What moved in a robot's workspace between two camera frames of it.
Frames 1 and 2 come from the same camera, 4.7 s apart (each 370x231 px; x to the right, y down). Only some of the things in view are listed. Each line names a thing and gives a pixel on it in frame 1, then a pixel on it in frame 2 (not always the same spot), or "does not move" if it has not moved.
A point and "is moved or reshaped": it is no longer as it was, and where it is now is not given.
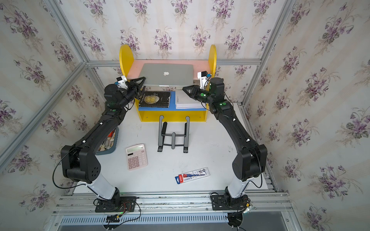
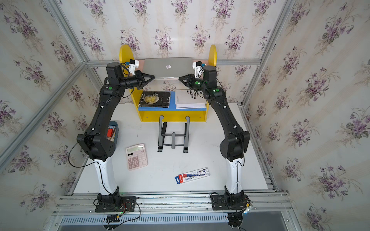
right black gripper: (194, 91) → (190, 79)
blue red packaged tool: (192, 175) does not move
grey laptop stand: (173, 139) does not move
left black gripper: (133, 88) → (141, 77)
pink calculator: (136, 156) does not move
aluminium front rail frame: (175, 211) does not move
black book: (155, 99) does not move
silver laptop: (166, 74) is moved or reshaped
